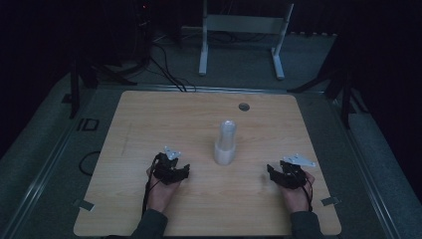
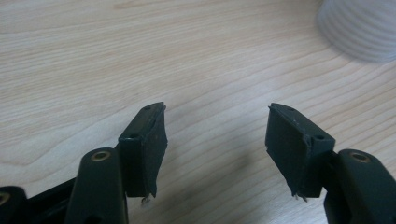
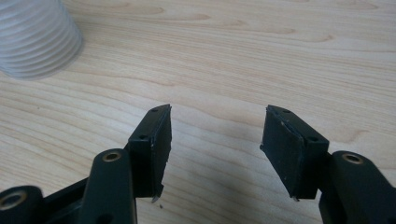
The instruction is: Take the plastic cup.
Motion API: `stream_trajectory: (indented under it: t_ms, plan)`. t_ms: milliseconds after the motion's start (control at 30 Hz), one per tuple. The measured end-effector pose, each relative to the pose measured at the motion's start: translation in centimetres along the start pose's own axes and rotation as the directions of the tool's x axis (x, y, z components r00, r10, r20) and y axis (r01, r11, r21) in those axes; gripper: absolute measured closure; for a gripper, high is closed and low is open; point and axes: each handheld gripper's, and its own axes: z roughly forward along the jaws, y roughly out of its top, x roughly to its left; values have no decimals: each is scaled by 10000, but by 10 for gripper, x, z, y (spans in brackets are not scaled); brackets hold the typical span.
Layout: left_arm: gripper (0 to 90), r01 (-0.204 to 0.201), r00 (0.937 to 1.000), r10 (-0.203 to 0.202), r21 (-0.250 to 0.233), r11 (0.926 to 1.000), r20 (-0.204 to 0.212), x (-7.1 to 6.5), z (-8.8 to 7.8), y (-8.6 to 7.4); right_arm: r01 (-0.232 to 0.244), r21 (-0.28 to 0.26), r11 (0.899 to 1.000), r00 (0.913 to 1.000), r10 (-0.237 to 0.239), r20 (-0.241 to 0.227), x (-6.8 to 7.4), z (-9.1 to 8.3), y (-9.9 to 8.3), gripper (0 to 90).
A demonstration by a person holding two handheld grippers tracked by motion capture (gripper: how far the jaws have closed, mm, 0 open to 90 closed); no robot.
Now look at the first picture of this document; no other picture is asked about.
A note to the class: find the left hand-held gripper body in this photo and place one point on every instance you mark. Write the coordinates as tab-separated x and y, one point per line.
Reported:
164	171

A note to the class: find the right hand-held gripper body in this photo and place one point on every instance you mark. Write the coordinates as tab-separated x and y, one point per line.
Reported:
292	176

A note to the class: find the stack of clear plastic cups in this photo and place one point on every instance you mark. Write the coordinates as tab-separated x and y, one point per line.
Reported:
225	146

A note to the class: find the person's right hand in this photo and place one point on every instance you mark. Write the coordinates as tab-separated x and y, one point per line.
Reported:
295	199

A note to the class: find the person's left hand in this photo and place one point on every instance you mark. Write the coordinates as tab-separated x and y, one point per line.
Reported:
161	195

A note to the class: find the grey tape strip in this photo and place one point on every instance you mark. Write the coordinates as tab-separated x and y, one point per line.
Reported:
84	205
330	201

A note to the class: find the round grey table grommet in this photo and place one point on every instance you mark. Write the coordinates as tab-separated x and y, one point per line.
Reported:
244	107

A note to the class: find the black metal stand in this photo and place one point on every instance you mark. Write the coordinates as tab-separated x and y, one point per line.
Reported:
345	96
74	89

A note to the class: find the dark equipment tower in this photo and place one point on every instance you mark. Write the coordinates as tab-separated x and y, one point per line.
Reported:
142	33

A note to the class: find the white power strip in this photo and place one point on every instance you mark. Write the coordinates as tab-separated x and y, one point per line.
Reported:
313	34

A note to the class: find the white metal stand frame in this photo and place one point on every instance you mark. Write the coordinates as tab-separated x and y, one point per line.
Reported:
244	24

